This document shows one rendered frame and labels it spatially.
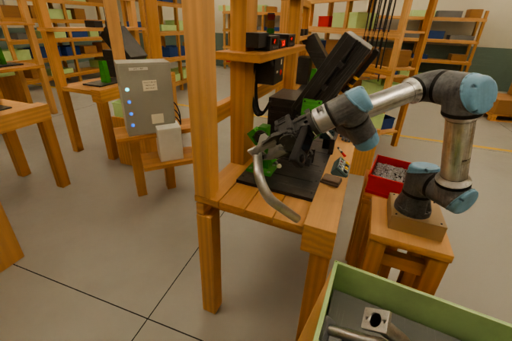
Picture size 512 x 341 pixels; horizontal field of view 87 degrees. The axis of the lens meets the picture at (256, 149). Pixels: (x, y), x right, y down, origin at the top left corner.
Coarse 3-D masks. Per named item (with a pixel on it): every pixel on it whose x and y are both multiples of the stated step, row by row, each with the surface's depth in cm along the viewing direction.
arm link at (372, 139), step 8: (368, 120) 74; (336, 128) 85; (344, 128) 77; (352, 128) 75; (360, 128) 74; (368, 128) 75; (344, 136) 83; (352, 136) 78; (360, 136) 76; (368, 136) 76; (376, 136) 78; (360, 144) 78; (368, 144) 78; (376, 144) 79
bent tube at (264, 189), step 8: (248, 152) 84; (264, 152) 85; (256, 160) 81; (256, 168) 79; (256, 176) 78; (264, 184) 77; (264, 192) 77; (272, 200) 78; (280, 208) 81; (288, 208) 84; (288, 216) 86; (296, 216) 88
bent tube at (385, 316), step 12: (372, 312) 52; (384, 312) 51; (372, 324) 52; (384, 324) 49; (336, 336) 69; (348, 336) 66; (360, 336) 64; (372, 336) 63; (384, 336) 51; (396, 336) 51
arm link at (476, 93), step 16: (448, 80) 87; (464, 80) 82; (480, 80) 80; (432, 96) 92; (448, 96) 86; (464, 96) 82; (480, 96) 81; (496, 96) 83; (448, 112) 88; (464, 112) 85; (480, 112) 82; (448, 128) 92; (464, 128) 89; (448, 144) 94; (464, 144) 91; (448, 160) 97; (464, 160) 94; (448, 176) 99; (464, 176) 97; (432, 192) 108; (448, 192) 101; (464, 192) 99; (448, 208) 103; (464, 208) 102
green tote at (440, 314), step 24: (336, 264) 90; (336, 288) 94; (360, 288) 90; (384, 288) 86; (408, 288) 82; (408, 312) 85; (432, 312) 81; (456, 312) 78; (456, 336) 81; (480, 336) 78; (504, 336) 74
